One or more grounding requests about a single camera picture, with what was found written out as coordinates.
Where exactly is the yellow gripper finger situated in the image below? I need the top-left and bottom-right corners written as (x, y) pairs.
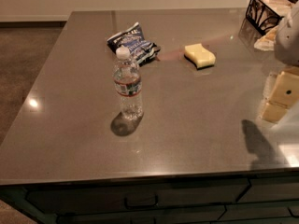
top-left (269, 66), bottom-right (299, 107)
top-left (260, 102), bottom-right (288, 123)

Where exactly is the blue chip bag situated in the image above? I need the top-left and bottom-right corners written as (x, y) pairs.
top-left (107, 22), bottom-right (161, 66)

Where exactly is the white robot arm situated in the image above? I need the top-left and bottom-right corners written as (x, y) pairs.
top-left (260, 3), bottom-right (299, 123)

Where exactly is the clear plastic water bottle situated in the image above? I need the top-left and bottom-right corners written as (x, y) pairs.
top-left (113, 46), bottom-right (143, 120)

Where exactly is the yellow sponge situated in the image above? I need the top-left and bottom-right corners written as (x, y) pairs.
top-left (184, 43), bottom-right (216, 70)

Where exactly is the dark cabinet drawer front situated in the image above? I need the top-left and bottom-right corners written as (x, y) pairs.
top-left (26, 178), bottom-right (249, 215)

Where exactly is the black wire napkin basket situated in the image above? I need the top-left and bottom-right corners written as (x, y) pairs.
top-left (246, 0), bottom-right (295, 35)

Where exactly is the black drawer handle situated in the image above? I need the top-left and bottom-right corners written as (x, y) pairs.
top-left (124, 194), bottom-right (159, 210)

